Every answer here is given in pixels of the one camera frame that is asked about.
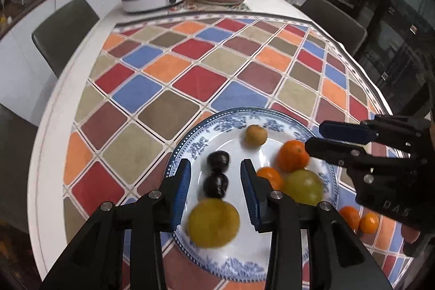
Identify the large orange mandarin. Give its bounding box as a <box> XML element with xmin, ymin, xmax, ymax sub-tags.
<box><xmin>338</xmin><ymin>206</ymin><xmax>361</xmax><ymax>232</ymax></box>

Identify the large yellow-green fruit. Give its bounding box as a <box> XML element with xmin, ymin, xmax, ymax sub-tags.
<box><xmin>282</xmin><ymin>169</ymin><xmax>324</xmax><ymax>206</ymax></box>

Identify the small orange mandarin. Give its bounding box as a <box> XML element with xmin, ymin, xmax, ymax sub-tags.
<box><xmin>359</xmin><ymin>212</ymin><xmax>379</xmax><ymax>234</ymax></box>
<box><xmin>257</xmin><ymin>166</ymin><xmax>284</xmax><ymax>190</ymax></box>

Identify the yellow round fruit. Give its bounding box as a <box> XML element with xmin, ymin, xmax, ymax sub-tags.
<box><xmin>187</xmin><ymin>198</ymin><xmax>240</xmax><ymax>248</ymax></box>

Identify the small brown longan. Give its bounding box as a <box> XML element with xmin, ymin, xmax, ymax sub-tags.
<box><xmin>244</xmin><ymin>124</ymin><xmax>268</xmax><ymax>148</ymax></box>

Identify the dark plum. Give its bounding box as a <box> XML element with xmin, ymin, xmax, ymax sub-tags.
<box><xmin>203</xmin><ymin>172</ymin><xmax>229</xmax><ymax>199</ymax></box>
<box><xmin>206</xmin><ymin>150</ymin><xmax>231</xmax><ymax>173</ymax></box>

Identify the blue and white plate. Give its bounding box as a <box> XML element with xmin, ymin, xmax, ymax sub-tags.
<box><xmin>164</xmin><ymin>107</ymin><xmax>340</xmax><ymax>283</ymax></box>

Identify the dark chair right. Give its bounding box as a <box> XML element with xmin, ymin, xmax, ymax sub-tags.
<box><xmin>300</xmin><ymin>0</ymin><xmax>367</xmax><ymax>56</ymax></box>

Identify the dark chair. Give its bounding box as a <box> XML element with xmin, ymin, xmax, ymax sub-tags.
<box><xmin>31</xmin><ymin>0</ymin><xmax>100</xmax><ymax>77</ymax></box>
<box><xmin>300</xmin><ymin>0</ymin><xmax>367</xmax><ymax>56</ymax></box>
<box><xmin>0</xmin><ymin>106</ymin><xmax>38</xmax><ymax>233</ymax></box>

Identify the dark chair near left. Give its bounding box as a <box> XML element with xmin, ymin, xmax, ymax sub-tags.
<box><xmin>0</xmin><ymin>106</ymin><xmax>38</xmax><ymax>233</ymax></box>

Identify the colorful checkered tablecloth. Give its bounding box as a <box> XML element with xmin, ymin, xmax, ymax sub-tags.
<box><xmin>63</xmin><ymin>12</ymin><xmax>414</xmax><ymax>290</ymax></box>

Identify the dark chair far left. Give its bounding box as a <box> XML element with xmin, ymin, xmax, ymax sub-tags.
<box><xmin>31</xmin><ymin>0</ymin><xmax>100</xmax><ymax>77</ymax></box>

